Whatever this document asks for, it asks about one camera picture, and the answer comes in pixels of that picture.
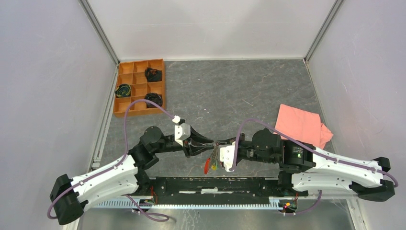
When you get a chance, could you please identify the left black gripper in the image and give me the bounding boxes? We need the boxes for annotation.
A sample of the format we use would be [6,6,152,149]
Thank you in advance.
[153,125,214,158]

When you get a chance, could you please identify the steel key holder red handle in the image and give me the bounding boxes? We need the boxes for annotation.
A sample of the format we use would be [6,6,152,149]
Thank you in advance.
[203,142,220,174]

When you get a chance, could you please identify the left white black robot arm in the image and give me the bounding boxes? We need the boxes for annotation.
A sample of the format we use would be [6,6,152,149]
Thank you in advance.
[49,124,214,225]

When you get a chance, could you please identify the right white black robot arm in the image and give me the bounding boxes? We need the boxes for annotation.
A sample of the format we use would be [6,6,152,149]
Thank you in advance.
[215,128,395,202]

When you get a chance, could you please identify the black rolled item bottom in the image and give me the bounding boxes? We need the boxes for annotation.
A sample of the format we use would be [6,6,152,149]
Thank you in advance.
[144,92,163,108]

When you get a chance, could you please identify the pink folded cloth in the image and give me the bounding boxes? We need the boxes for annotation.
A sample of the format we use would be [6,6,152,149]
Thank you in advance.
[275,104,333,149]

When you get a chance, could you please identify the black rolled item top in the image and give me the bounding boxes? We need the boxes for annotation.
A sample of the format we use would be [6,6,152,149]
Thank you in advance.
[144,67,162,82]

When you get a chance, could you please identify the orange compartment tray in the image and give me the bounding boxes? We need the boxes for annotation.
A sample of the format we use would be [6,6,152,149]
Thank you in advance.
[113,59,166,117]

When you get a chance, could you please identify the green black rolled item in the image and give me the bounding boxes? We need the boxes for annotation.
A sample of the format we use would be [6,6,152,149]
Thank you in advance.
[114,84,132,98]

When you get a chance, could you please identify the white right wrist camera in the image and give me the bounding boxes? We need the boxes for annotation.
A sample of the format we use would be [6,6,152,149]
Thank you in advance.
[219,145,235,172]

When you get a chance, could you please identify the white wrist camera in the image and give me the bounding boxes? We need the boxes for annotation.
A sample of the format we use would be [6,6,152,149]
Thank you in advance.
[172,115,191,147]
[219,145,235,172]

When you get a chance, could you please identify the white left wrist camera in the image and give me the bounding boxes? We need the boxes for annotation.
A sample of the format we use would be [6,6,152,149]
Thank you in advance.
[172,115,191,147]

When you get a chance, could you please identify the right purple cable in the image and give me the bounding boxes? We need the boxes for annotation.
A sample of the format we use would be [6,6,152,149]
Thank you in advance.
[231,118,399,216]

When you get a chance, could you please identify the purple cable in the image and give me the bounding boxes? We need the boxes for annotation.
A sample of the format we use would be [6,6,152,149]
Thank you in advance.
[46,99,181,222]
[231,118,399,216]

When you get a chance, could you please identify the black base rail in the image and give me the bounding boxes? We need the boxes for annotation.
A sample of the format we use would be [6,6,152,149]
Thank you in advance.
[131,177,308,205]

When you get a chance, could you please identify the white slotted cable duct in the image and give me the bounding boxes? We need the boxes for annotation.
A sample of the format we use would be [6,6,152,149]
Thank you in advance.
[93,197,290,211]

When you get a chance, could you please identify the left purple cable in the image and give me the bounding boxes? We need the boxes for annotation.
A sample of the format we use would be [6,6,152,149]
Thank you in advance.
[46,99,181,222]

